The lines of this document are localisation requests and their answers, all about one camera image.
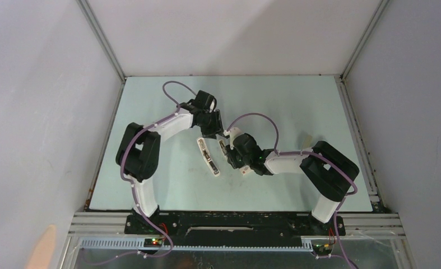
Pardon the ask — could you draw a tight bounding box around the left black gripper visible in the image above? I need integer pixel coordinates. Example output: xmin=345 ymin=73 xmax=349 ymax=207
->
xmin=197 ymin=109 xmax=225 ymax=140

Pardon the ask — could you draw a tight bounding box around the long white stapler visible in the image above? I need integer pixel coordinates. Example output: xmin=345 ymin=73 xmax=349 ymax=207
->
xmin=197 ymin=137 xmax=220 ymax=177

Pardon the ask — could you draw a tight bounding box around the small white mini stapler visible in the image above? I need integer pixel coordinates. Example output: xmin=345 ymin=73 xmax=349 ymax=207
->
xmin=219 ymin=140 xmax=228 ymax=157

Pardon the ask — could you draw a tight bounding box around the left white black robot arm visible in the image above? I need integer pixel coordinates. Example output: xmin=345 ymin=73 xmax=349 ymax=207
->
xmin=115 ymin=91 xmax=223 ymax=234

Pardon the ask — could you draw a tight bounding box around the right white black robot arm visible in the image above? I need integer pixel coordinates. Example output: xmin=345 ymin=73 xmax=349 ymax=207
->
xmin=224 ymin=131 xmax=359 ymax=234

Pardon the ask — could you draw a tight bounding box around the beige stapler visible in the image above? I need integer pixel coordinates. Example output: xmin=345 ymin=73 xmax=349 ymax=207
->
xmin=300 ymin=134 xmax=313 ymax=149

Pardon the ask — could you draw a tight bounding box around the right small circuit board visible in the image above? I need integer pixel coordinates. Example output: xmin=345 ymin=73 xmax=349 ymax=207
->
xmin=313 ymin=244 xmax=334 ymax=258

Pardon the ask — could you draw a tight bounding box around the small circuit board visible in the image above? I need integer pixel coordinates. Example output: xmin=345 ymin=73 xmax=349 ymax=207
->
xmin=143 ymin=238 xmax=164 ymax=248
xmin=313 ymin=244 xmax=334 ymax=258

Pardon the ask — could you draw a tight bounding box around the left small circuit board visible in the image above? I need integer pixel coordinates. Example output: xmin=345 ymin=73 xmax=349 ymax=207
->
xmin=143 ymin=238 xmax=164 ymax=248

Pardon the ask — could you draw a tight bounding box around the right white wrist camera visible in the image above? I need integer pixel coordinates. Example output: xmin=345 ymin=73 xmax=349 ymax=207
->
xmin=224 ymin=127 xmax=243 ymax=144

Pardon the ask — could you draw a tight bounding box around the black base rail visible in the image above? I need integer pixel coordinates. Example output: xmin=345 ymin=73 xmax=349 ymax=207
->
xmin=124 ymin=210 xmax=346 ymax=248

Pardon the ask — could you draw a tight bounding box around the white cable duct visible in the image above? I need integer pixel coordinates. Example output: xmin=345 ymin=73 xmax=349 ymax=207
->
xmin=80 ymin=237 xmax=314 ymax=253

